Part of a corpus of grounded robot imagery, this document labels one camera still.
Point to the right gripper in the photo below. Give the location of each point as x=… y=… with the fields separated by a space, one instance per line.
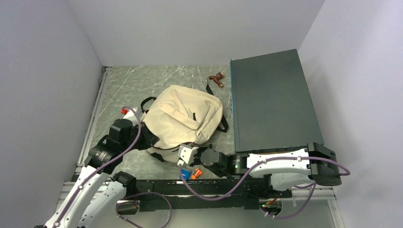
x=199 y=149

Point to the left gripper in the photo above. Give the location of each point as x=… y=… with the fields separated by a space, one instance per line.
x=149 y=139

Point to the beige canvas backpack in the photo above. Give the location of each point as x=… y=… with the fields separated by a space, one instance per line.
x=181 y=115

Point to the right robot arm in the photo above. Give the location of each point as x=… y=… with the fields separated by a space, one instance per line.
x=313 y=163

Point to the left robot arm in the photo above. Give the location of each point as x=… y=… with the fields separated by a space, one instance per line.
x=81 y=208

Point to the orange pencil sharpener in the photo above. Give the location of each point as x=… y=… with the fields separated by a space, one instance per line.
x=197 y=174

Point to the blue eraser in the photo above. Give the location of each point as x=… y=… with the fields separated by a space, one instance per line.
x=185 y=173

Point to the brown T-shaped clip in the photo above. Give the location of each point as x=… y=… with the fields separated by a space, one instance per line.
x=217 y=79

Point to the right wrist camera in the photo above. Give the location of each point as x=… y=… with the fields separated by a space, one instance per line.
x=186 y=154

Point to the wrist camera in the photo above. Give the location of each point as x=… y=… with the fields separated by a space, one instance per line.
x=128 y=114
x=186 y=154

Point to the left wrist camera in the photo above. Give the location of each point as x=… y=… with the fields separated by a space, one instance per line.
x=128 y=114

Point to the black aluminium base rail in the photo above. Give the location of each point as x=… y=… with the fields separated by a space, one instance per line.
x=248 y=195

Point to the dark network switch box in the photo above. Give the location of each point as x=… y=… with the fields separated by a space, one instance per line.
x=271 y=104

